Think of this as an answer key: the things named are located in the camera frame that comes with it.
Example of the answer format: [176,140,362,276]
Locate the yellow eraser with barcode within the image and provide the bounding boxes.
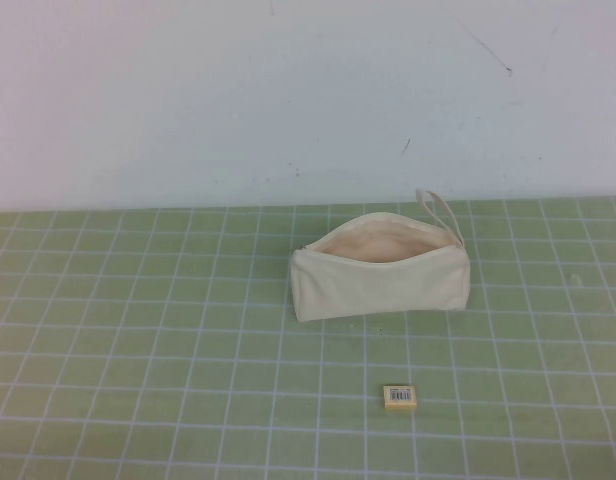
[382,384,416,413]

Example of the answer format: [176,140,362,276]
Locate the cream fabric pencil case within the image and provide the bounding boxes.
[290,188,472,323]

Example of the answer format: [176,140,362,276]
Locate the green grid cutting mat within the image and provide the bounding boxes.
[0,198,616,480]

